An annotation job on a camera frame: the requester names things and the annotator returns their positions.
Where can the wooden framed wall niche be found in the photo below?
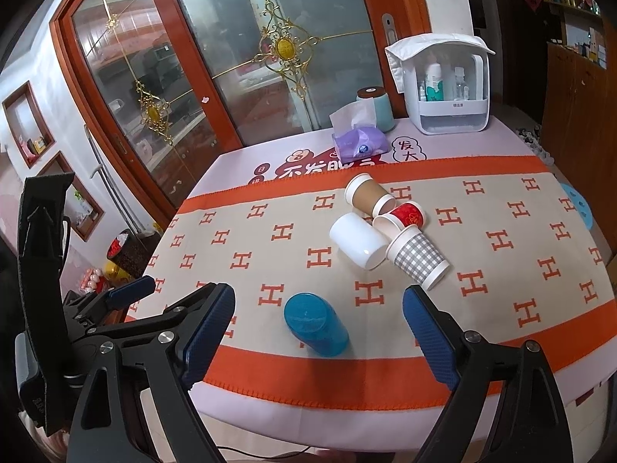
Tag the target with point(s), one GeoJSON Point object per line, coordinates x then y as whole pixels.
{"type": "Point", "coordinates": [82, 202]}
{"type": "Point", "coordinates": [26, 125]}

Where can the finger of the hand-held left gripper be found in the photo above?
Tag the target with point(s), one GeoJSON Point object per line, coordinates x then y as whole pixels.
{"type": "Point", "coordinates": [132, 290]}

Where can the white plastic cup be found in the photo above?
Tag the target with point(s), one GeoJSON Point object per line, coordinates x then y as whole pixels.
{"type": "Point", "coordinates": [359, 246]}

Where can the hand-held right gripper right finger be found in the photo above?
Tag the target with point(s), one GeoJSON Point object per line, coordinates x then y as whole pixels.
{"type": "Point", "coordinates": [429, 340]}

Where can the clear bottle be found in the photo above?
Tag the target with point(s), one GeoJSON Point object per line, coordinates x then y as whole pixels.
{"type": "Point", "coordinates": [461, 86]}

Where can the brown paper cup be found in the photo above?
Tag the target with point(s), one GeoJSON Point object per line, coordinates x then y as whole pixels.
{"type": "Point", "coordinates": [370, 197]}

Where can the purple wet wipes pack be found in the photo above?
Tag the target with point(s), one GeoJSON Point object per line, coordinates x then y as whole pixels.
{"type": "Point", "coordinates": [361, 142]}

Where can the pink printed tablecloth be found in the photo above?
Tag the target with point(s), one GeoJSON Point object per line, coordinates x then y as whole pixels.
{"type": "Point", "coordinates": [289, 415]}

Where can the white tissue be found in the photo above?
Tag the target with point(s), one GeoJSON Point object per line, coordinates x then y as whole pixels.
{"type": "Point", "coordinates": [352, 115]}

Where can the wooden framed glass door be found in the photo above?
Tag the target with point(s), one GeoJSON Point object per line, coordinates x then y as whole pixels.
{"type": "Point", "coordinates": [125, 87]}
{"type": "Point", "coordinates": [299, 33]}

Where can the brown wooden cabinet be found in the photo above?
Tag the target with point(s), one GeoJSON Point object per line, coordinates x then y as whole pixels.
{"type": "Point", "coordinates": [578, 96]}

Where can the white bottle with green label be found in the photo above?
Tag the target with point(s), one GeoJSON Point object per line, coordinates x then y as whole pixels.
{"type": "Point", "coordinates": [435, 84]}

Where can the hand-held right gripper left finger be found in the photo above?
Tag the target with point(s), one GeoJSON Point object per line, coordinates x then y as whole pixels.
{"type": "Point", "coordinates": [208, 330]}

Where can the dark basket with red flowers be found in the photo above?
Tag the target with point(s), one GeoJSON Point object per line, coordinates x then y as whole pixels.
{"type": "Point", "coordinates": [132, 253]}

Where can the blue plastic stool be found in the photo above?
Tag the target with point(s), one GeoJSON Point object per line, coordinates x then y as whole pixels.
{"type": "Point", "coordinates": [581, 205]}

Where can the grey checked paper cup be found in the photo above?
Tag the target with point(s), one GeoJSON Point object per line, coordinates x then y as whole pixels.
{"type": "Point", "coordinates": [418, 258]}

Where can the teal canister with brown lid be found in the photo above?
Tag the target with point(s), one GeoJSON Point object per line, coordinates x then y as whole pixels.
{"type": "Point", "coordinates": [383, 108]}

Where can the blue plastic cup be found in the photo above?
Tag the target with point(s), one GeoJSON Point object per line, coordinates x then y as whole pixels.
{"type": "Point", "coordinates": [315, 329]}

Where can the orange patterned blanket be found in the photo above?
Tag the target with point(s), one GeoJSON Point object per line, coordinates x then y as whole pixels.
{"type": "Point", "coordinates": [289, 251]}

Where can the white storage box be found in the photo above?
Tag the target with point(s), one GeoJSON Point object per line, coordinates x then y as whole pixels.
{"type": "Point", "coordinates": [453, 115]}

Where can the red paper cup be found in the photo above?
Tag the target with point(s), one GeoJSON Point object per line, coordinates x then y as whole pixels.
{"type": "Point", "coordinates": [404, 218]}

